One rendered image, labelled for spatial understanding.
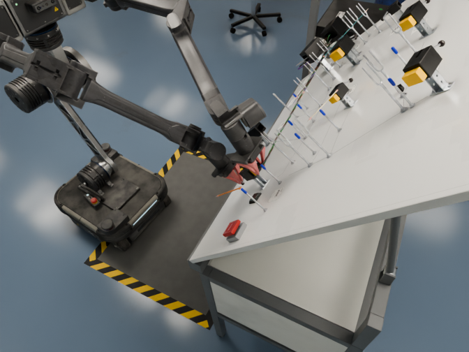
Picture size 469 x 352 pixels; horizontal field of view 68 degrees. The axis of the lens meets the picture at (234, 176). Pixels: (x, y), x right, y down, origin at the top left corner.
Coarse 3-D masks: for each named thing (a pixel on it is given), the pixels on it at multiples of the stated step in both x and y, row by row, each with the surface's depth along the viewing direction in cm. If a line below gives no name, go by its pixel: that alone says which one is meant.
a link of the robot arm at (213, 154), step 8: (192, 128) 112; (200, 128) 113; (200, 136) 115; (200, 144) 111; (208, 144) 107; (216, 144) 108; (192, 152) 114; (208, 152) 107; (216, 152) 108; (224, 152) 109; (216, 160) 109
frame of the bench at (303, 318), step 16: (384, 224) 137; (384, 240) 132; (208, 272) 127; (208, 288) 136; (240, 288) 123; (256, 288) 122; (368, 288) 121; (208, 304) 152; (272, 304) 119; (288, 304) 118; (368, 304) 117; (304, 320) 115; (320, 320) 115; (256, 336) 153; (336, 336) 111; (352, 336) 111
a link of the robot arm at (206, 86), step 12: (180, 24) 112; (180, 36) 113; (180, 48) 112; (192, 48) 111; (192, 60) 109; (192, 72) 107; (204, 72) 106; (204, 84) 104; (204, 96) 102; (216, 96) 101; (228, 108) 102; (216, 120) 102
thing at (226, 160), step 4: (224, 156) 118; (228, 156) 122; (212, 160) 117; (220, 160) 117; (224, 160) 117; (228, 160) 119; (216, 164) 118; (220, 164) 117; (224, 164) 118; (228, 164) 118; (216, 168) 122; (220, 168) 118; (224, 168) 117; (216, 172) 119; (220, 172) 117; (212, 176) 121; (220, 176) 117
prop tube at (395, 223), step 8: (400, 216) 81; (392, 224) 83; (400, 224) 83; (392, 232) 85; (392, 240) 87; (392, 248) 90; (392, 256) 92; (392, 264) 95; (384, 272) 99; (392, 272) 98
